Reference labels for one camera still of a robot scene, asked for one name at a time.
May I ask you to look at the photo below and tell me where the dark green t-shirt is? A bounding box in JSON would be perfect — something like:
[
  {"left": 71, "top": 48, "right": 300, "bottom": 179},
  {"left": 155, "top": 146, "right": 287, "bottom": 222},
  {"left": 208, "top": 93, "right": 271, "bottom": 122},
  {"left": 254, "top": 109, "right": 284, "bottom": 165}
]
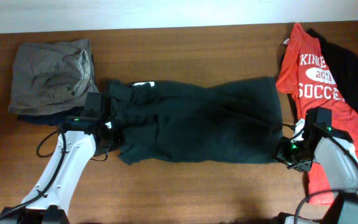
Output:
[{"left": 108, "top": 77, "right": 283, "bottom": 165}]

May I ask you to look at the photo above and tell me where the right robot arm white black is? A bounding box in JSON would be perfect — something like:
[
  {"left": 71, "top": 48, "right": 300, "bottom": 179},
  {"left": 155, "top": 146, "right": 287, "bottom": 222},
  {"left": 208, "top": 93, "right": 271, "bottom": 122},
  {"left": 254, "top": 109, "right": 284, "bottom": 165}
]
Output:
[{"left": 274, "top": 107, "right": 358, "bottom": 224}]

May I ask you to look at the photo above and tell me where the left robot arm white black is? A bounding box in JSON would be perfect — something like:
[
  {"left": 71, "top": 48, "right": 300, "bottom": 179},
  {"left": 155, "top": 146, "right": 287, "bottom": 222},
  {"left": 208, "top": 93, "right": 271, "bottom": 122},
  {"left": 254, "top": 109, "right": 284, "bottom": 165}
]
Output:
[{"left": 0, "top": 93, "right": 122, "bottom": 223}]

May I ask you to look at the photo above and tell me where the navy folded garment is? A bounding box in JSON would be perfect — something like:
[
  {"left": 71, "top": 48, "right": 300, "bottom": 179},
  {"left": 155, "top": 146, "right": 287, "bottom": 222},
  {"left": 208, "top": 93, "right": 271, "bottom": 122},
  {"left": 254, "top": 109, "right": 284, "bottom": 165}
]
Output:
[{"left": 17, "top": 106, "right": 84, "bottom": 126}]

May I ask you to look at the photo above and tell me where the red soccer t-shirt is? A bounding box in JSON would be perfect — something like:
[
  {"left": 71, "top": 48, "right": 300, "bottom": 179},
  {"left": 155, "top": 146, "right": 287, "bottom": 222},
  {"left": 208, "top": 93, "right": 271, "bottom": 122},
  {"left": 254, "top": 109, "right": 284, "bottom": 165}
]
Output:
[{"left": 275, "top": 22, "right": 358, "bottom": 207}]

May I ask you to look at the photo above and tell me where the grey folded shirt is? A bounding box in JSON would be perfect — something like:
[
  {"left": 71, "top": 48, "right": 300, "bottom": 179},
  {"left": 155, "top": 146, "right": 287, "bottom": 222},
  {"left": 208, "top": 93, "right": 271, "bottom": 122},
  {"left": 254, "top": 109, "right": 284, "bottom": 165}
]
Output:
[{"left": 8, "top": 39, "right": 99, "bottom": 116}]

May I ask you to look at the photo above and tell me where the black garment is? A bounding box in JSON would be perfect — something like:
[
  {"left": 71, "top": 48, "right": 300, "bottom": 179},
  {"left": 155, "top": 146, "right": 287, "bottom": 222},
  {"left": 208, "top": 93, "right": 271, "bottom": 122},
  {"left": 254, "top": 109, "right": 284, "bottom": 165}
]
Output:
[{"left": 306, "top": 29, "right": 358, "bottom": 112}]

